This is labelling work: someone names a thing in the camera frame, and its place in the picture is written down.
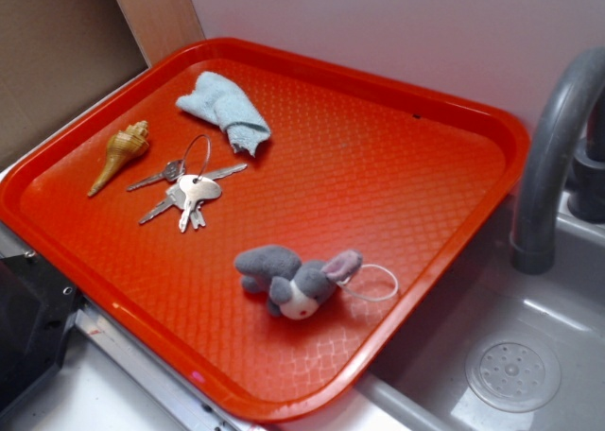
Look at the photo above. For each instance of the red plastic tray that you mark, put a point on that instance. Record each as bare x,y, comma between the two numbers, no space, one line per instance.
403,174

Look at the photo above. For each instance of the gray plush bunny toy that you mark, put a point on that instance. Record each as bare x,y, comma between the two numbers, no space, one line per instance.
296,289

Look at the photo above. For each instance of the silver key bunch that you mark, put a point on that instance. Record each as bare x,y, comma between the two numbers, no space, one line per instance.
188,192

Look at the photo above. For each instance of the light blue cloth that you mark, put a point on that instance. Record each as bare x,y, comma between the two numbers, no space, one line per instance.
220,102

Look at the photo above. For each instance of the tan spiral seashell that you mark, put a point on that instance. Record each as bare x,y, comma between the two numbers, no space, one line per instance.
124,146

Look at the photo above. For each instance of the gray plastic sink basin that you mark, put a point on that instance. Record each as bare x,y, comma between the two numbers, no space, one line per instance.
419,377

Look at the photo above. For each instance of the gray sink faucet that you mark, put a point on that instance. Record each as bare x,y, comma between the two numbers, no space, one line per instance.
568,144

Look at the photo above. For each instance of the wooden board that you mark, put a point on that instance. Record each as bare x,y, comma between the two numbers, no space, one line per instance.
161,27

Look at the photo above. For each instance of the sink drain strainer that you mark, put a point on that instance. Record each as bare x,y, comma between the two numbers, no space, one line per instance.
513,376

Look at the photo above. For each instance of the black metal bracket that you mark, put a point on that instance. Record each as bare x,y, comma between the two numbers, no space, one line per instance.
38,311

